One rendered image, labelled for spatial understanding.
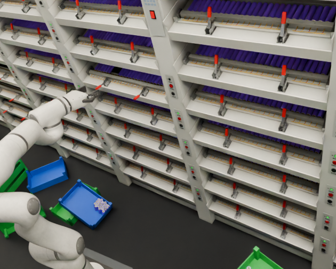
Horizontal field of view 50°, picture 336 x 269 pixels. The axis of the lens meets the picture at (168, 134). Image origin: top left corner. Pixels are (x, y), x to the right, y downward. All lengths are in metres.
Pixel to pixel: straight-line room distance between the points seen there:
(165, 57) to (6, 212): 0.83
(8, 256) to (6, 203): 1.45
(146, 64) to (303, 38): 0.71
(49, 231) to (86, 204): 1.12
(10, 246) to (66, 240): 1.24
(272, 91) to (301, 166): 0.39
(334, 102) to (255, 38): 0.33
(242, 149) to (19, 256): 1.68
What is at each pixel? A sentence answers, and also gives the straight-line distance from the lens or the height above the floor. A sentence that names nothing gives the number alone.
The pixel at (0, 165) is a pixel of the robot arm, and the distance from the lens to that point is 1.28.
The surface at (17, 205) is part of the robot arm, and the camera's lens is 1.27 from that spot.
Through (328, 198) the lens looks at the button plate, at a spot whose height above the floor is 0.63.
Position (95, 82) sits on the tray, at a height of 0.92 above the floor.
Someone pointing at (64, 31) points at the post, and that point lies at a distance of 1.98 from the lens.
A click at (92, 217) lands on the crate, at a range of 2.55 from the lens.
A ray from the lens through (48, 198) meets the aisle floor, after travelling 2.88.
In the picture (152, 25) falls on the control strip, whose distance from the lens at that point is 1.46.
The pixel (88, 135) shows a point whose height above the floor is 0.40.
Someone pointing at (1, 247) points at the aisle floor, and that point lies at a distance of 2.80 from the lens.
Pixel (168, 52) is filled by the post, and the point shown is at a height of 1.21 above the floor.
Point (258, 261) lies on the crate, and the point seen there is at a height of 0.40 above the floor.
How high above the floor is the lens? 1.91
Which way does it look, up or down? 40 degrees down
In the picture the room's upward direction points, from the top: 16 degrees counter-clockwise
